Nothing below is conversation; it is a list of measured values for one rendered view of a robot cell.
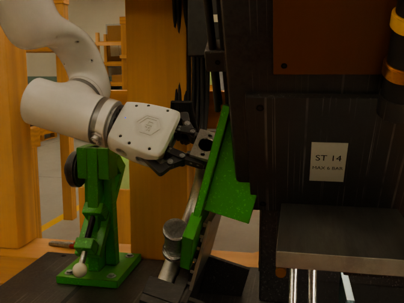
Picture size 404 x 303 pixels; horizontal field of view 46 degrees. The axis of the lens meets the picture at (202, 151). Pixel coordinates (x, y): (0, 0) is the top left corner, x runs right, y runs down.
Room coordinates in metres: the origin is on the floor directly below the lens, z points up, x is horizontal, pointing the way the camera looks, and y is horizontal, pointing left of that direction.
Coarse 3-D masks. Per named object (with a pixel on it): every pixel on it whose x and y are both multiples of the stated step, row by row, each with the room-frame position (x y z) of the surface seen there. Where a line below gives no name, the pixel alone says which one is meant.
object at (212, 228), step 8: (208, 216) 0.75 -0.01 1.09; (216, 216) 0.78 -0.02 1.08; (208, 224) 0.71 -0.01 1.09; (216, 224) 0.83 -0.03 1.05; (208, 232) 0.71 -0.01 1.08; (200, 240) 0.74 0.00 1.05; (208, 240) 0.75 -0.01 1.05; (200, 248) 0.71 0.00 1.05; (208, 248) 0.79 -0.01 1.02; (200, 256) 0.71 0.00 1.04; (208, 256) 0.85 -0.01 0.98; (200, 264) 0.73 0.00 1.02; (192, 272) 0.72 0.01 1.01; (200, 272) 0.78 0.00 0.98; (192, 280) 0.71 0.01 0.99; (192, 288) 0.71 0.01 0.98
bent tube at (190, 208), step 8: (200, 136) 0.78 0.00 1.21; (208, 136) 0.78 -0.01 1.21; (200, 144) 0.79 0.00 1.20; (208, 144) 0.79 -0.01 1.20; (192, 152) 0.76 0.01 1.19; (200, 152) 0.76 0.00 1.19; (208, 152) 0.76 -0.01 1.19; (200, 176) 0.82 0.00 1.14; (200, 184) 0.83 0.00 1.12; (192, 192) 0.84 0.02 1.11; (192, 200) 0.83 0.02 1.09; (192, 208) 0.83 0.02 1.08; (184, 216) 0.82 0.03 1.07; (168, 264) 0.75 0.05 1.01; (176, 264) 0.75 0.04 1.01; (160, 272) 0.75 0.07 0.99; (168, 272) 0.74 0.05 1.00; (176, 272) 0.75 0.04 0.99; (168, 280) 0.73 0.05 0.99
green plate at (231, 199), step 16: (224, 112) 0.67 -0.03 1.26; (224, 128) 0.67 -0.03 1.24; (224, 144) 0.69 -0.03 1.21; (208, 160) 0.68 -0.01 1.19; (224, 160) 0.69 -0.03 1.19; (208, 176) 0.68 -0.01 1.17; (224, 176) 0.69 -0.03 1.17; (208, 192) 0.69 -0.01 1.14; (224, 192) 0.69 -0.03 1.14; (240, 192) 0.68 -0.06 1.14; (208, 208) 0.69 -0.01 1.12; (224, 208) 0.69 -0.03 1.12; (240, 208) 0.68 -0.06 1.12
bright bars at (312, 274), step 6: (294, 270) 0.62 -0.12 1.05; (312, 270) 0.61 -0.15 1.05; (294, 276) 0.61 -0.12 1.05; (312, 276) 0.61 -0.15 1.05; (294, 282) 0.60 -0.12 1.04; (312, 282) 0.60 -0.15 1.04; (294, 288) 0.60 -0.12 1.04; (312, 288) 0.59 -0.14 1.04; (288, 294) 0.60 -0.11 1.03; (294, 294) 0.59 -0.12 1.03; (312, 294) 0.59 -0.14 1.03; (288, 300) 0.59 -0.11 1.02; (294, 300) 0.59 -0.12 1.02; (312, 300) 0.58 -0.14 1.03
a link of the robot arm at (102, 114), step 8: (104, 104) 0.80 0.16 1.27; (112, 104) 0.80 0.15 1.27; (120, 104) 0.83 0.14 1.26; (96, 112) 0.78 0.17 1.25; (104, 112) 0.78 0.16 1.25; (112, 112) 0.80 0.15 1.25; (96, 120) 0.78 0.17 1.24; (104, 120) 0.78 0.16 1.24; (96, 128) 0.78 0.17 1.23; (104, 128) 0.78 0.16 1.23; (96, 136) 0.78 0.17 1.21; (104, 136) 0.79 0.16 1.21; (96, 144) 0.80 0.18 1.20; (104, 144) 0.80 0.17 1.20
